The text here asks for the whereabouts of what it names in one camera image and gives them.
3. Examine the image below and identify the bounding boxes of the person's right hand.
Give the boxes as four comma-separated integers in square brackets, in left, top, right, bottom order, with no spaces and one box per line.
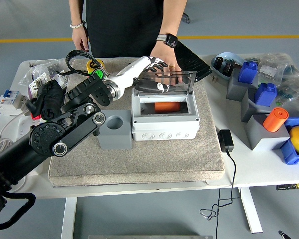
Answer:
[72,25,90,52]

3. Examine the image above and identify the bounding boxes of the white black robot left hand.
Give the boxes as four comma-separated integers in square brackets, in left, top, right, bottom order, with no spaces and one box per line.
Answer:
[111,56,179,98]

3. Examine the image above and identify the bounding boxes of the person's left hand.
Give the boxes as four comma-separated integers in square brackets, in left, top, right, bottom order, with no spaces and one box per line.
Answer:
[149,42,184,84]

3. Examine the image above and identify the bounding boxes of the transparent hinged box lid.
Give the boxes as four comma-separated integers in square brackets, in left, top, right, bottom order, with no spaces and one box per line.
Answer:
[133,70,197,95]

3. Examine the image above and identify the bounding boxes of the orange cylinder battery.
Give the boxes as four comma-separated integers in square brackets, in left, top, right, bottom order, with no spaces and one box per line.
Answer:
[263,107,289,132]
[153,101,181,113]

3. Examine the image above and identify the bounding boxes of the white plastic junction box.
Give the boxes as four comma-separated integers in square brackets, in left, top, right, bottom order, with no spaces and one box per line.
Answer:
[131,86,200,142]

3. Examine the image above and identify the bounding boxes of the black wrist watch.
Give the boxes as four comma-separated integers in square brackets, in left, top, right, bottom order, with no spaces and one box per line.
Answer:
[156,33,179,48]

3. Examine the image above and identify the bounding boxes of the black hard case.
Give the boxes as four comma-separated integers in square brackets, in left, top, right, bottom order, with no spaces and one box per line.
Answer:
[174,39,213,83]

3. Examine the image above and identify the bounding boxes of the clear plastic bag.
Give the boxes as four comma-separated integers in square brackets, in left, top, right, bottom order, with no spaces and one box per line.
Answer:
[19,57,75,88]

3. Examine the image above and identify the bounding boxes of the white table leg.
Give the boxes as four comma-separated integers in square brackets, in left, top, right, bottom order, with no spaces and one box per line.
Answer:
[61,198,78,239]
[240,187,262,234]

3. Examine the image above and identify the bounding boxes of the person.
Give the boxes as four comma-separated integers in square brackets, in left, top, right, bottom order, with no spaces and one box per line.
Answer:
[86,0,165,58]

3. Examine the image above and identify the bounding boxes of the black table control panel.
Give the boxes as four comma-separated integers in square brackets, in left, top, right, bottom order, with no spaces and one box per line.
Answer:
[276,183,299,191]

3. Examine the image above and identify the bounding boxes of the breaker in purple pack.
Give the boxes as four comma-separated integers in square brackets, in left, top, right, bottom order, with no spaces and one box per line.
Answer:
[27,72,53,99]

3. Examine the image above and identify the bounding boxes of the light blue bowl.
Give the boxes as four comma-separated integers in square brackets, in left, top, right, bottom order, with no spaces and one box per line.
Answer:
[211,51,246,81]

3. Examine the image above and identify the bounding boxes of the black folded cloth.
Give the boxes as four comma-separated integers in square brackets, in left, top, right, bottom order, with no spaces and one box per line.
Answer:
[26,79,67,120]

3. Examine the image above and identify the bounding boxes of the grey block with round hole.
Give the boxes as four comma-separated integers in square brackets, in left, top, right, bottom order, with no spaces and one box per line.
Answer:
[97,109,133,150]

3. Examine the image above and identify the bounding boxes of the grey holder block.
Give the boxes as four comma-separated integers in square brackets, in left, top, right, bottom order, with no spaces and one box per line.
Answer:
[244,114,291,151]
[226,68,260,102]
[240,88,272,122]

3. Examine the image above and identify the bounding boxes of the blue plastic bin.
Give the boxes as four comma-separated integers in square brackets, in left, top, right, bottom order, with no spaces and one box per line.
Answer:
[279,117,299,165]

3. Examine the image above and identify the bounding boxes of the white blue circuit breaker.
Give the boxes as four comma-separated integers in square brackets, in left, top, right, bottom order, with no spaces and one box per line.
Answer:
[0,89,29,117]

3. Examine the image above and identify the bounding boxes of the grey-brown mat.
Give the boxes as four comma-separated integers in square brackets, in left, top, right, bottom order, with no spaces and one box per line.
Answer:
[48,56,226,187]

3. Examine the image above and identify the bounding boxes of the black power adapter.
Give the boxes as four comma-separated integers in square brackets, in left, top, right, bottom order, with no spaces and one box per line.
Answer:
[218,129,235,153]

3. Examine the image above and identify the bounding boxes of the white power strip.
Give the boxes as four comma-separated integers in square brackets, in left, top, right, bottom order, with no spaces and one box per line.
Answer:
[4,116,44,146]

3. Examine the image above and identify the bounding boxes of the clear bag of parts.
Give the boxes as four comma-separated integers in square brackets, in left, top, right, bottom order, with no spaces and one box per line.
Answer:
[276,71,299,110]
[258,52,297,83]

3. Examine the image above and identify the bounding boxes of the yellow tape measure with strap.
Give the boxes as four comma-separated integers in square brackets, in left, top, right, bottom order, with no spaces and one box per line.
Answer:
[56,59,106,75]

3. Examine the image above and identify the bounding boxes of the black adapter cord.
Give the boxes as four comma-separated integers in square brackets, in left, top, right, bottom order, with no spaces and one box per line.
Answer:
[199,150,237,239]

